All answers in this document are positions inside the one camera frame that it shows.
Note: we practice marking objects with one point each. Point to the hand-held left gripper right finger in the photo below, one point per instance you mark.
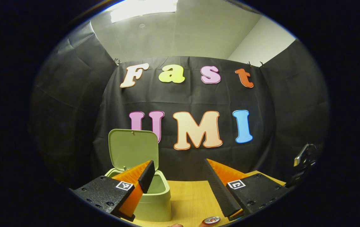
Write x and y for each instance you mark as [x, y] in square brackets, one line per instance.
[217, 189]

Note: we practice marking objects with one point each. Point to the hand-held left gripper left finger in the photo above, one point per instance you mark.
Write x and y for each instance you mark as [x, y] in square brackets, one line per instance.
[146, 176]

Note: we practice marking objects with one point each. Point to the red pop can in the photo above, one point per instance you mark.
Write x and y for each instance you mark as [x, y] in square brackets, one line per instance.
[212, 220]

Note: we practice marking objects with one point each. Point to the green desktop garbage bin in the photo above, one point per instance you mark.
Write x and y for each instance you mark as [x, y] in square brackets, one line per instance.
[132, 148]

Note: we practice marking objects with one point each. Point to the wooden desktop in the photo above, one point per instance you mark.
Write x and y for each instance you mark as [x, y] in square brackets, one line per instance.
[189, 201]

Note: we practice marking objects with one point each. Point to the black backdrop cloth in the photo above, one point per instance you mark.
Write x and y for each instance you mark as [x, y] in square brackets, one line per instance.
[192, 94]

